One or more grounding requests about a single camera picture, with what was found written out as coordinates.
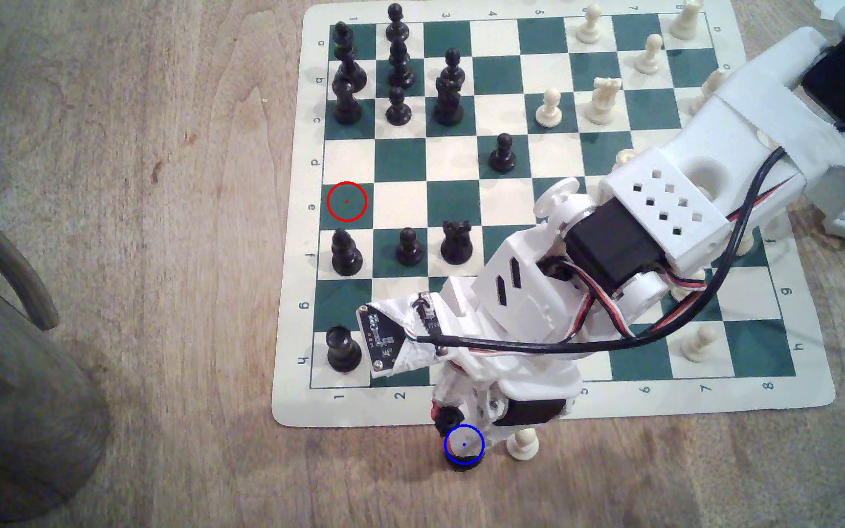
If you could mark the white bishop chess piece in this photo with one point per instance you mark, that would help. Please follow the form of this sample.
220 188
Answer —
713 81

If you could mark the taped circuit board camera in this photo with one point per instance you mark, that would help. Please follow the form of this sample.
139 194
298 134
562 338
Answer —
387 337

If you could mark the black knight chess piece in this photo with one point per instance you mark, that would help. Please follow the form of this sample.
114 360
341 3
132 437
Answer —
449 106
347 108

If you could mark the white tape wrap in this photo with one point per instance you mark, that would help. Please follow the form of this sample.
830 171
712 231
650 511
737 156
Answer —
782 121

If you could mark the white queen chess piece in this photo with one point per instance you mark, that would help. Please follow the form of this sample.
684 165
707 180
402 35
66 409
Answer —
625 157

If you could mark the white rook c6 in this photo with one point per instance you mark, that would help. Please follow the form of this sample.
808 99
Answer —
603 103

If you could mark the black king chess piece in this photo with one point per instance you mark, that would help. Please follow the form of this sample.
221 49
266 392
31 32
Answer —
464 463

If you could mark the green white chess mat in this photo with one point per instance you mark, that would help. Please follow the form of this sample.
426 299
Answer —
393 198

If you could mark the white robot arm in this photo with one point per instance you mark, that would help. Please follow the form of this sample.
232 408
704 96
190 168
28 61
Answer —
723 139

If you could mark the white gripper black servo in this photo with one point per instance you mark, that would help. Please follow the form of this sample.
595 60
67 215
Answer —
532 412

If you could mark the black pawn chess piece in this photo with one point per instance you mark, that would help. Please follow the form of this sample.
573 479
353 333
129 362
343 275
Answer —
409 249
453 60
398 110
502 155
396 26
342 34

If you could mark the white pawn chess piece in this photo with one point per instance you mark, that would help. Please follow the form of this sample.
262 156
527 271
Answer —
589 28
648 59
699 345
524 446
549 111

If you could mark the black bishop chess piece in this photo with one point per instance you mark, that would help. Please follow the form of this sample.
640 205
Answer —
400 70
346 257

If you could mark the white rook chess piece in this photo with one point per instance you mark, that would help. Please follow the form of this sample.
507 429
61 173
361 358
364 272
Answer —
686 22

